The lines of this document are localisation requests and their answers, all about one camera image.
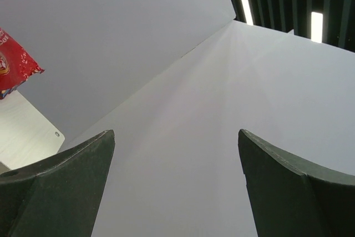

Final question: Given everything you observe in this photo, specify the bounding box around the white two-tier shelf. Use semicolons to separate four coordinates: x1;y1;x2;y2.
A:
1;91;65;170

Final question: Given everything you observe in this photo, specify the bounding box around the red candy bag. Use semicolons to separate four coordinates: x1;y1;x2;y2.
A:
1;28;44;99

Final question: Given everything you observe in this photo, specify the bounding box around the right ceiling light strip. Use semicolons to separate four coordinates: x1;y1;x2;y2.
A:
311;12;323;43

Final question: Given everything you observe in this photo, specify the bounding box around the left ceiling light strip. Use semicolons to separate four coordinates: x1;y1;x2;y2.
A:
241;0;253;26

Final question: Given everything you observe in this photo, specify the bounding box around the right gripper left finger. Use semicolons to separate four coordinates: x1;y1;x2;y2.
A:
1;130;115;236

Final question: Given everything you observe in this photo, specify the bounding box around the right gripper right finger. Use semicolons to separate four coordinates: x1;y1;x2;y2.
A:
238;129;354;236

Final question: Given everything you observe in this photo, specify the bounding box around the ceiling light strip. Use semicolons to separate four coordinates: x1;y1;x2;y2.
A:
241;0;253;26
311;12;323;43

